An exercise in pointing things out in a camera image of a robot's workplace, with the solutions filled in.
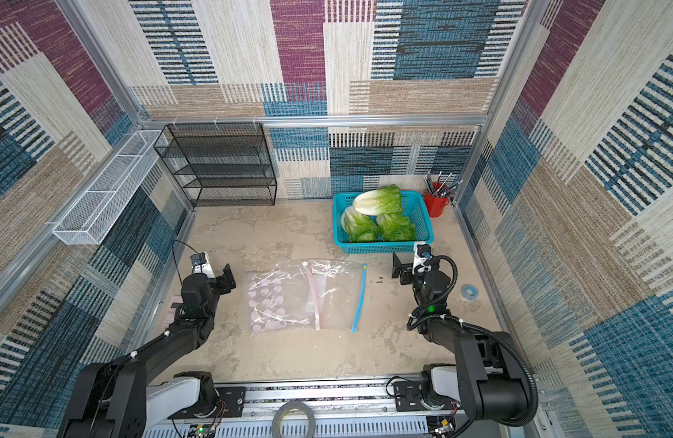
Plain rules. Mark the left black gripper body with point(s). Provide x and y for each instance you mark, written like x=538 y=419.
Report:
x=224 y=285

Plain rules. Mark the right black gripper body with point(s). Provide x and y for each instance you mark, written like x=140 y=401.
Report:
x=404 y=267

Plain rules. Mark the chinese cabbage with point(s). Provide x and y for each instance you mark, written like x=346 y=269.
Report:
x=359 y=228
x=396 y=228

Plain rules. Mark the clear pink-zip lettuce bag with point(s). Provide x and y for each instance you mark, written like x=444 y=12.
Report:
x=291 y=295

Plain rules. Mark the clear blue-zip bag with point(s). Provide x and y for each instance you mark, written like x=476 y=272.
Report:
x=336 y=292

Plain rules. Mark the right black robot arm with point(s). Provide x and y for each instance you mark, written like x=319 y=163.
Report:
x=489 y=380

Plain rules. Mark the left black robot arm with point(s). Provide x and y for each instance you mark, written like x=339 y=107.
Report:
x=118 y=399

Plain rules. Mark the teal plastic basket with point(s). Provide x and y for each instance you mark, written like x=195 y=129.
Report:
x=413 y=207

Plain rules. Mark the blue tape roll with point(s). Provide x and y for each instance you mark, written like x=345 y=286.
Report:
x=470 y=292

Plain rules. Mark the red utensil cup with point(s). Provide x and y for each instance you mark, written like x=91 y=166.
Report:
x=437 y=200

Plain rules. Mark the metal utensils in cup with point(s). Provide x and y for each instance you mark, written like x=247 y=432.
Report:
x=452 y=185

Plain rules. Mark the grey tape roll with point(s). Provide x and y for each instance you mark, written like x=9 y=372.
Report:
x=294 y=419

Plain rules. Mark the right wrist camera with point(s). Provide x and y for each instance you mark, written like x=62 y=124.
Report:
x=422 y=259

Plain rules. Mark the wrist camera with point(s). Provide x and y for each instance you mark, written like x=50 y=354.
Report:
x=422 y=259
x=201 y=264

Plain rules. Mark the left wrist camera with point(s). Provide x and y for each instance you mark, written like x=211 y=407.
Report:
x=201 y=264

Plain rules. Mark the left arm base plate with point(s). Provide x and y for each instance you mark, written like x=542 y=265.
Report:
x=229 y=402

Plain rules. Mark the black wire shelf rack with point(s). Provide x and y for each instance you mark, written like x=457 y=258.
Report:
x=219 y=164

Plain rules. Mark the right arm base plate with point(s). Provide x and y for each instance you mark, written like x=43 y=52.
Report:
x=409 y=397

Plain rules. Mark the white mesh wall basket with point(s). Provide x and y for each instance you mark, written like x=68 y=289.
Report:
x=91 y=217

